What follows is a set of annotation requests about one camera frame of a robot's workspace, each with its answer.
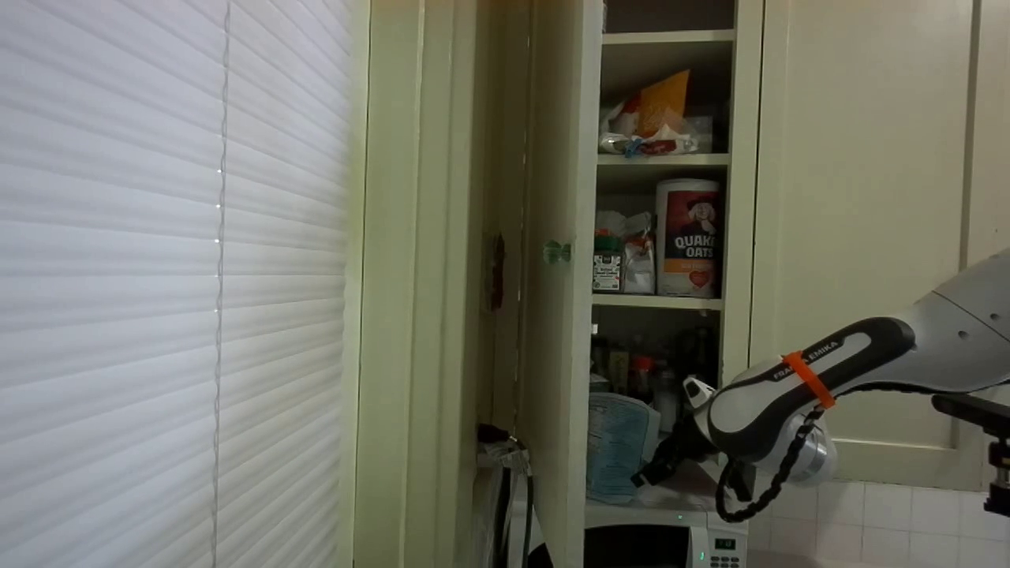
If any black white striped towel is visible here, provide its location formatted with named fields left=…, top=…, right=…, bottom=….
left=490, top=468, right=554, bottom=568

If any white microwave oven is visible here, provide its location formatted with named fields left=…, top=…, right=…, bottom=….
left=581, top=453, right=753, bottom=568

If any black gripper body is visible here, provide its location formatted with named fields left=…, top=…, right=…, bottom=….
left=658, top=375, right=733, bottom=471

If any cream closed cabinet door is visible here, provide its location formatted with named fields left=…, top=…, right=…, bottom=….
left=740, top=0, right=978, bottom=493

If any dark bottle with red cap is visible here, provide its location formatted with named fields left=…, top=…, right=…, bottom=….
left=629, top=356, right=662, bottom=408

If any red oats canister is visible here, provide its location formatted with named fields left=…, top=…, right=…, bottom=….
left=652, top=174, right=725, bottom=299

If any orange snack packet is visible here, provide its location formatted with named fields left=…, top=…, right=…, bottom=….
left=633, top=65, right=694, bottom=143

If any dark towel rack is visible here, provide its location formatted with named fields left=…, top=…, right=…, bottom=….
left=473, top=420, right=521, bottom=447

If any orange strap on arm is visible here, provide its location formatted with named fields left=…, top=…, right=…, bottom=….
left=782, top=349, right=844, bottom=412

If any small white green bag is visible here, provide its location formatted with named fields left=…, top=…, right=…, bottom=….
left=591, top=207, right=629, bottom=297

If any clear plastic bag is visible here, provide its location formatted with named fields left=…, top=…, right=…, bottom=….
left=599, top=100, right=720, bottom=159

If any cream open cabinet door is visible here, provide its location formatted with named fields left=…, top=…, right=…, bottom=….
left=517, top=0, right=608, bottom=568

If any white patterned food bag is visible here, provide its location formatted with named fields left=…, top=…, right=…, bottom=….
left=619, top=212, right=659, bottom=299

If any brown slim bottle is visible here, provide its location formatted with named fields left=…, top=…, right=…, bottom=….
left=606, top=345, right=633, bottom=398

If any white small bottle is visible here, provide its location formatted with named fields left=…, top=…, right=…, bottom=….
left=652, top=366, right=681, bottom=435

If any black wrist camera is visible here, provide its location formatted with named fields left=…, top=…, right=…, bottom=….
left=788, top=423, right=840, bottom=489

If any white window blind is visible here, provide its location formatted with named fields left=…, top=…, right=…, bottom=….
left=0, top=0, right=360, bottom=568

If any narrow cream cabinet door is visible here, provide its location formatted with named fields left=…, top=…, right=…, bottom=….
left=961, top=0, right=1010, bottom=265

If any cream open shelf cabinet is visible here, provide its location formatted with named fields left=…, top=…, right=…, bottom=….
left=581, top=0, right=768, bottom=472

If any blind pull cord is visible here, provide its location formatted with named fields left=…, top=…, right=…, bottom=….
left=213, top=0, right=238, bottom=568

